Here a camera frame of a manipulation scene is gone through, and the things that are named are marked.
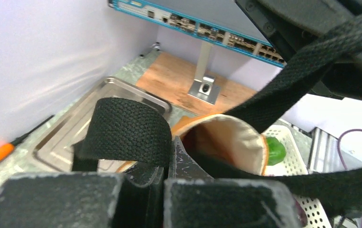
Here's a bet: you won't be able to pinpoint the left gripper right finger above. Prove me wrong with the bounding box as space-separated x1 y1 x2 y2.
163 137 301 228

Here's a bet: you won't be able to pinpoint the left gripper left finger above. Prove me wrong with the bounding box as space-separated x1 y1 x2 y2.
0 163 165 228

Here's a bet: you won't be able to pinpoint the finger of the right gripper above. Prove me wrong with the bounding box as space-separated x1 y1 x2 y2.
236 0 362 104

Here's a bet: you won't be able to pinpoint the tan grocery bag black straps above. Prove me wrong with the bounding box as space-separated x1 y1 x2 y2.
71 14 362 218

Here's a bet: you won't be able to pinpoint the silver metal tray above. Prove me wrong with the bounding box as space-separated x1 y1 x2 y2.
29 77 172 172

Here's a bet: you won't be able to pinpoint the green bell pepper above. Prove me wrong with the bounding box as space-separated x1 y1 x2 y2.
266 137 286 166

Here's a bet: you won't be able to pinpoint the white plastic basket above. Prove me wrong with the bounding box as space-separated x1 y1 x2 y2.
263 125 332 228

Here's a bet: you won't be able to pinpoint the dark network switch box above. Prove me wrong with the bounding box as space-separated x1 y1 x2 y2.
108 0 286 68

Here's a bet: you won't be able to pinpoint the metal bracket stand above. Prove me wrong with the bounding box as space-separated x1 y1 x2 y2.
188 41 221 105

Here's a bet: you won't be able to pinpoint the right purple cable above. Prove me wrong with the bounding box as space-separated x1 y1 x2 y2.
337 128 362 171

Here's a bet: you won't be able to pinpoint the orange handled screwdriver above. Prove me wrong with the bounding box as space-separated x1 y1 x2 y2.
0 114 55 162

